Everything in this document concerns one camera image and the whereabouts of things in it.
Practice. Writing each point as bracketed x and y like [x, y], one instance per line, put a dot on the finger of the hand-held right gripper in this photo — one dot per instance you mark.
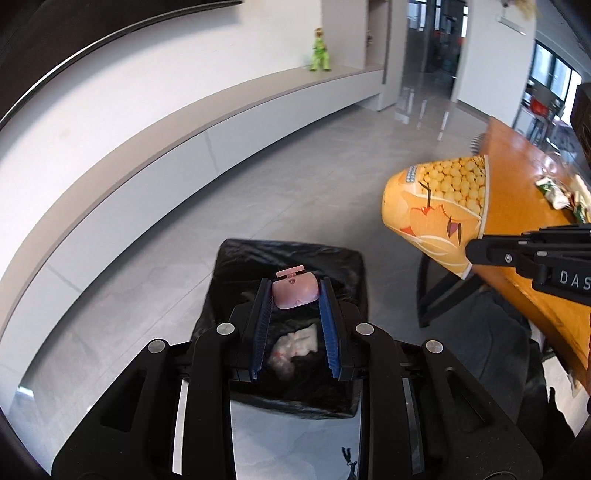
[568, 236]
[498, 253]

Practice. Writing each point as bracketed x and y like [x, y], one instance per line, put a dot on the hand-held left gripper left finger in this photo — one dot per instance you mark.
[256, 341]

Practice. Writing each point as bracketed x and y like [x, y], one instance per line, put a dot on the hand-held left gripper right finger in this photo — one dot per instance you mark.
[328, 337]

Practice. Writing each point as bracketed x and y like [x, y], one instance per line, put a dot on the pink plastic case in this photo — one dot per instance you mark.
[295, 290]

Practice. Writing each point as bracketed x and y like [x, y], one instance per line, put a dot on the white crumpled tissue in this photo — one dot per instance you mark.
[295, 344]

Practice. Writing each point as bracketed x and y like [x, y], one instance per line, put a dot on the crumpled yellow green wrapper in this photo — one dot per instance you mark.
[582, 198]

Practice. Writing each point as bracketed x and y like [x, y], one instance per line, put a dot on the orange wooden table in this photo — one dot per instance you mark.
[512, 184]

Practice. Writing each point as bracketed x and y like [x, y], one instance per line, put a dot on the dark cloth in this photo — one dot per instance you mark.
[508, 350]

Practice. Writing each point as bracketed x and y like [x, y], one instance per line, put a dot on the floor vent grille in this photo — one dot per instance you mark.
[477, 144]

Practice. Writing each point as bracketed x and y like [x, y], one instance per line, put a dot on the red chair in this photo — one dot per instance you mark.
[539, 107]

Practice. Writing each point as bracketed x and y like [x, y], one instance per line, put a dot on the long white low sideboard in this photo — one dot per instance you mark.
[138, 161]

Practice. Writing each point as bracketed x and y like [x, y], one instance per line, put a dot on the green toy figure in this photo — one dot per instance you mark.
[320, 50]

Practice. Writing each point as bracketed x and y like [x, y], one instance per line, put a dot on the black wall television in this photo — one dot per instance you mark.
[92, 27]

